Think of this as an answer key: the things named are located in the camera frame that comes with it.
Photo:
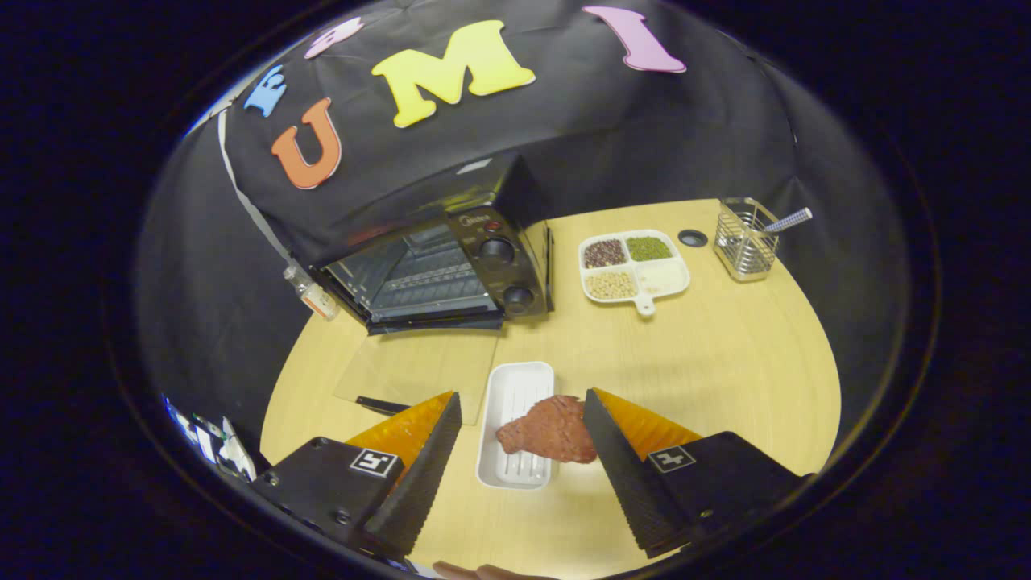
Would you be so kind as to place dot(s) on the white ribbed tray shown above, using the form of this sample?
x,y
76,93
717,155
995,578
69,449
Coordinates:
x,y
515,387

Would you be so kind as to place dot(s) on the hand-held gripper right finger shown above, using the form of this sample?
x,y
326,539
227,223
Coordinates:
x,y
632,483

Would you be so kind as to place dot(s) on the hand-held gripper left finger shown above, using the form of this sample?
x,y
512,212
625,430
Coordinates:
x,y
419,483

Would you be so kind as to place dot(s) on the brown meat piece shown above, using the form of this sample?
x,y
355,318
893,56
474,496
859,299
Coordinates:
x,y
552,431

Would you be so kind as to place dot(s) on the pale printed bag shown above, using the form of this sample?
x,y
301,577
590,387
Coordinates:
x,y
217,439

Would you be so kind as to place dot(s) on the white divided plate with beans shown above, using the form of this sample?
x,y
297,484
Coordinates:
x,y
636,270

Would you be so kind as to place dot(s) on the black table grommet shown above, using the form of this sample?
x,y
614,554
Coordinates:
x,y
693,238

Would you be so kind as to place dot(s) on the black toaster oven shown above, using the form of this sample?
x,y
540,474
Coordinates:
x,y
495,254

